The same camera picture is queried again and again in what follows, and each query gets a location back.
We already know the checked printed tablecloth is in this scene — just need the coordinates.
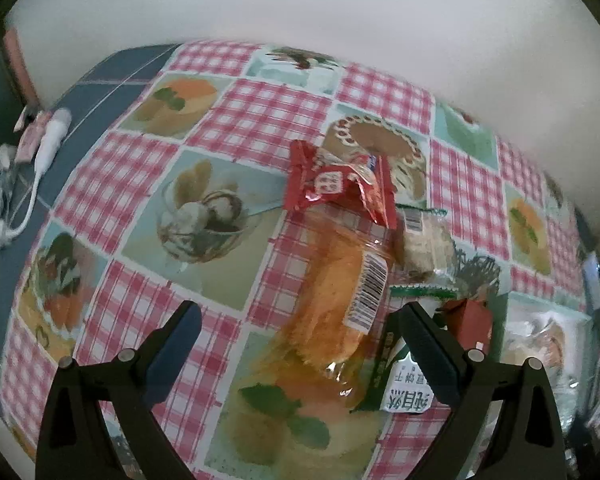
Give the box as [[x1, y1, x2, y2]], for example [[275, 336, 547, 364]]
[[0, 40, 593, 480]]

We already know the red carton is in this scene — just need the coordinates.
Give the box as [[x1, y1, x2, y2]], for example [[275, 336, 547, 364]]
[[440, 297, 496, 356]]

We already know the white cable adapter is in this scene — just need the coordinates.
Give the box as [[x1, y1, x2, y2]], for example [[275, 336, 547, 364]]
[[0, 107, 73, 246]]

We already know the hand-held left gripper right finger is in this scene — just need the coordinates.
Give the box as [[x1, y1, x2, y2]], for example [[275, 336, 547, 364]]
[[397, 302, 567, 480]]

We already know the pink wooden strip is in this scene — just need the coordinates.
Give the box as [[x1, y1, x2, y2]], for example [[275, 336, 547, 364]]
[[4, 25, 40, 106]]

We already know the small pink packet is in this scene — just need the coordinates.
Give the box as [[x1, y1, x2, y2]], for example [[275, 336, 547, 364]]
[[14, 110, 48, 163]]

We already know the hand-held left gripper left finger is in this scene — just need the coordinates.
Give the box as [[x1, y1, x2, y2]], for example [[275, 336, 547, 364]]
[[34, 301, 203, 480]]

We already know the green snack packet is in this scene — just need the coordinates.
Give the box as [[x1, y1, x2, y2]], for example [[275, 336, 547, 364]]
[[352, 284, 456, 413]]

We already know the pale cracker packet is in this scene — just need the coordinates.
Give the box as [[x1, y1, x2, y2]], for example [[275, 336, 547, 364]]
[[392, 205, 461, 286]]

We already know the red shiny snack packet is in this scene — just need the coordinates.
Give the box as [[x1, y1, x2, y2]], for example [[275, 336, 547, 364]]
[[284, 140, 398, 228]]

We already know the orange bread packet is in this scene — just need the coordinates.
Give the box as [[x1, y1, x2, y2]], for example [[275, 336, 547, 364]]
[[270, 210, 396, 401]]

